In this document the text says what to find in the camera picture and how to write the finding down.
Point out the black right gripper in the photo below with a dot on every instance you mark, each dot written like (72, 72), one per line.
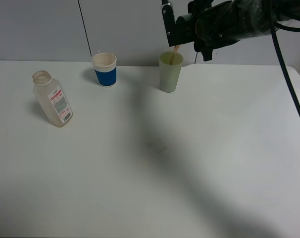
(209, 28)

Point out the clear plastic drink bottle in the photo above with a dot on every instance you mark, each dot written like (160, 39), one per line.
(52, 98)

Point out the teal blue plastic cup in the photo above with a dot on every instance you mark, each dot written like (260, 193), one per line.
(187, 19)

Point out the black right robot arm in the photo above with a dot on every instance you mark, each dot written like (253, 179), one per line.
(254, 18)

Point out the pale green plastic cup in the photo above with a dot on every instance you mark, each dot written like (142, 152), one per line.
(170, 65)

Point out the blue and white paper cup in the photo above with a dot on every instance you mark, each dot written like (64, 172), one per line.
(105, 67)

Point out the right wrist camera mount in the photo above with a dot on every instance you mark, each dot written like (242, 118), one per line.
(176, 35)

